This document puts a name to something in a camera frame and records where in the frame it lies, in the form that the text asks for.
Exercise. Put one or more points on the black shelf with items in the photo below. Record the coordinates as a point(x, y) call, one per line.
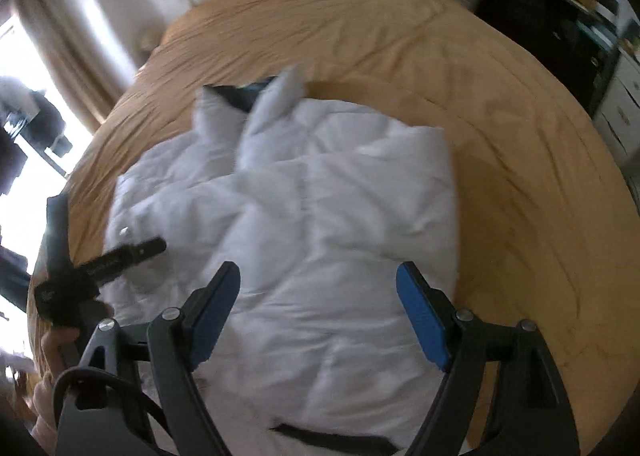
point(525, 15)

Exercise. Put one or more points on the person's left hand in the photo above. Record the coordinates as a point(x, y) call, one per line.
point(47, 361)

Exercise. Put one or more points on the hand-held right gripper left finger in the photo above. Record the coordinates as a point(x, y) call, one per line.
point(215, 318)

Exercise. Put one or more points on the white puffer jacket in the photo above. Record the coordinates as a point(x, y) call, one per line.
point(320, 216)

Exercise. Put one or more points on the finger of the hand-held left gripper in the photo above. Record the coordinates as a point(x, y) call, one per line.
point(125, 256)

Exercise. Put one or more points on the bed with tan cover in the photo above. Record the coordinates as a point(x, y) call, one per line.
point(500, 145)

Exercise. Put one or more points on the white drawer cabinet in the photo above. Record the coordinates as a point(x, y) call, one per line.
point(622, 110)

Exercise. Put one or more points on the beige curtain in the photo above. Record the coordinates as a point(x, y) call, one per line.
point(75, 35)

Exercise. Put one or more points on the dark clutter by window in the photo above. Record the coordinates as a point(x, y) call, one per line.
point(40, 120)

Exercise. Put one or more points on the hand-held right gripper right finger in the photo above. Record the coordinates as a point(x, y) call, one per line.
point(422, 318)

